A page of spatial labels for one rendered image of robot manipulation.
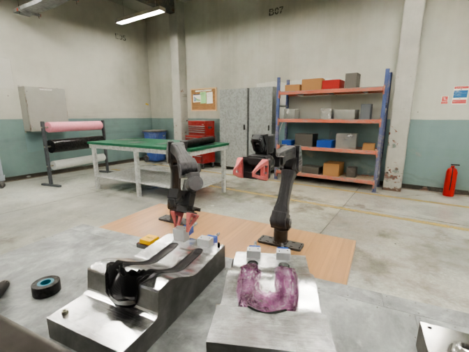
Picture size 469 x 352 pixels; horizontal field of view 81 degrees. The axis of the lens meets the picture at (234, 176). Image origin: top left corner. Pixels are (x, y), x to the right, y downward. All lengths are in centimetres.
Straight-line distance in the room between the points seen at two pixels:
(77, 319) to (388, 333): 81
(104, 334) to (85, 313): 11
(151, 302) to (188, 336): 13
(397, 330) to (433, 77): 544
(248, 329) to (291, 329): 9
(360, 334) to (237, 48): 694
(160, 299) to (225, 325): 20
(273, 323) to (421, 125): 559
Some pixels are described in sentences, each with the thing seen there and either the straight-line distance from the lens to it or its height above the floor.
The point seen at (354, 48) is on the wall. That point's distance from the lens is 633.
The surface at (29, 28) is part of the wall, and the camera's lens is 793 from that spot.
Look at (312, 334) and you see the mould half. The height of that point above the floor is 91.
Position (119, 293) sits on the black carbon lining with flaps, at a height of 87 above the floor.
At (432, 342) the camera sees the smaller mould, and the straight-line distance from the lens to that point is 84.
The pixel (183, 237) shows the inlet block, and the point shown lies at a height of 91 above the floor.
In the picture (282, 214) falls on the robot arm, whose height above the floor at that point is 95.
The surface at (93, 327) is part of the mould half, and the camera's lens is 84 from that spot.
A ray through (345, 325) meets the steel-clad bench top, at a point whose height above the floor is 80.
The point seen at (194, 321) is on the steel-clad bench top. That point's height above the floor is 80.
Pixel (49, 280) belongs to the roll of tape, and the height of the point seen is 83.
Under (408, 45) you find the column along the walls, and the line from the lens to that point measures 590.
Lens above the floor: 136
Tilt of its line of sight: 12 degrees down
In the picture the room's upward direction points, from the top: straight up
